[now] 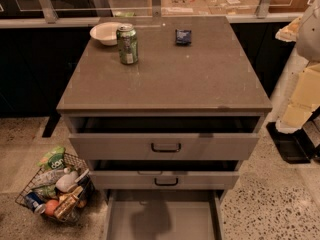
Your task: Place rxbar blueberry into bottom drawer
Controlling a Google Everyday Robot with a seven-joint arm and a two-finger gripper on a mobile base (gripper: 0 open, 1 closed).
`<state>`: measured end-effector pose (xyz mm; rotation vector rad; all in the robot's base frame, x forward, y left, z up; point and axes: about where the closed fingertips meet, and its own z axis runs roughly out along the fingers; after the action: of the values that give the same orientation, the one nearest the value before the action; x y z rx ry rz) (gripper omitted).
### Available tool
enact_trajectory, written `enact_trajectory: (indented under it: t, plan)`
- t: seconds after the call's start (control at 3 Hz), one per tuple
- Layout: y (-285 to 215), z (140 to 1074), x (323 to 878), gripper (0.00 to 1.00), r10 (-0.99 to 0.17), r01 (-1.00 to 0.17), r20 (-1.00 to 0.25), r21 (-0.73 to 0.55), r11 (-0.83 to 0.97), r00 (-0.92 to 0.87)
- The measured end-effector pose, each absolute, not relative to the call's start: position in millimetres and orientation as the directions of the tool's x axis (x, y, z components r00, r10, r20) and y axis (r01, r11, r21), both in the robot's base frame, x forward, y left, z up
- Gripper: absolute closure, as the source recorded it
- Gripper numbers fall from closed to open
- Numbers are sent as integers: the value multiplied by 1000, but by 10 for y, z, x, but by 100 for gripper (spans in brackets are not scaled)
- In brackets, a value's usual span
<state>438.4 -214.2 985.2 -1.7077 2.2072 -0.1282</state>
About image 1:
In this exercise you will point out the grey bottom drawer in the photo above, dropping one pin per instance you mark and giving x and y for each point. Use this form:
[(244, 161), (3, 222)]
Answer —
[(163, 215)]

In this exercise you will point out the green soda can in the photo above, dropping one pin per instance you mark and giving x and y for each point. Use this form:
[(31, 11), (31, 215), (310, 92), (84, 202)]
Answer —
[(127, 43)]

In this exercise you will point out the grey drawer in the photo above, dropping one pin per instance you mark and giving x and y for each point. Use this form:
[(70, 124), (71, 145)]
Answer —
[(164, 146), (163, 215), (185, 175)]

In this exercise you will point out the grey middle drawer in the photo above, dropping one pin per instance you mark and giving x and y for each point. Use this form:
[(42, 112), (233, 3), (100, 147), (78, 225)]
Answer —
[(185, 175)]

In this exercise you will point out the brown snack box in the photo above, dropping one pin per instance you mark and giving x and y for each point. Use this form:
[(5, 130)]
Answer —
[(67, 205)]

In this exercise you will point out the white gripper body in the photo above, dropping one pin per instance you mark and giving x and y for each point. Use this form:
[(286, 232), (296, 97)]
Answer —
[(310, 37)]

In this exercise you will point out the grey top drawer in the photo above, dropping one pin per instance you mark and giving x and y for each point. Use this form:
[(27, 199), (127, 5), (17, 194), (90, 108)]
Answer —
[(164, 146)]

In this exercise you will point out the black robot base tray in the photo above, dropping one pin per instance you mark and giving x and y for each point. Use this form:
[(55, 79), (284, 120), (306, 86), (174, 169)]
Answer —
[(294, 148)]

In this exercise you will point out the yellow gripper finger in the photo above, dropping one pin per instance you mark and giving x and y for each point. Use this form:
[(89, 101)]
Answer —
[(303, 101), (289, 33)]

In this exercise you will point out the white bowl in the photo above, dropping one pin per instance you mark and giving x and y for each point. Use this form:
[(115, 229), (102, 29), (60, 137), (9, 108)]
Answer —
[(105, 33)]

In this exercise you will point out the green chip bag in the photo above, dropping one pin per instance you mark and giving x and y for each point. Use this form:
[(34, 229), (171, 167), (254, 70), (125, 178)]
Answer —
[(53, 159)]

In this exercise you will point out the blue soda can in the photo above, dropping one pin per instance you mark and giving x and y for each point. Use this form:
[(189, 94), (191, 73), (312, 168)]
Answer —
[(33, 201)]

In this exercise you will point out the wire basket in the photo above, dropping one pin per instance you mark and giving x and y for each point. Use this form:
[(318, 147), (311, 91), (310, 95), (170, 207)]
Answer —
[(59, 194)]

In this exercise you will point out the blue rxbar blueberry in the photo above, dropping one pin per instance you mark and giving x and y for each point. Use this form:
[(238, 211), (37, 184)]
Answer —
[(183, 37)]

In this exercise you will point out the grey drawer cabinet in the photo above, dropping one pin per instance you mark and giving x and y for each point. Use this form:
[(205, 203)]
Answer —
[(208, 86)]

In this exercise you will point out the white plastic bottle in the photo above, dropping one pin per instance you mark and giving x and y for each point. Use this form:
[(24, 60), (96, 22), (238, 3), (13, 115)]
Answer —
[(66, 181)]

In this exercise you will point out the clear water bottle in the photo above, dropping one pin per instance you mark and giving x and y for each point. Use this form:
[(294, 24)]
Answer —
[(50, 177)]

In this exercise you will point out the metal railing frame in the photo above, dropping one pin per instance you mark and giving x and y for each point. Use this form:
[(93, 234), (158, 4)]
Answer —
[(55, 13)]

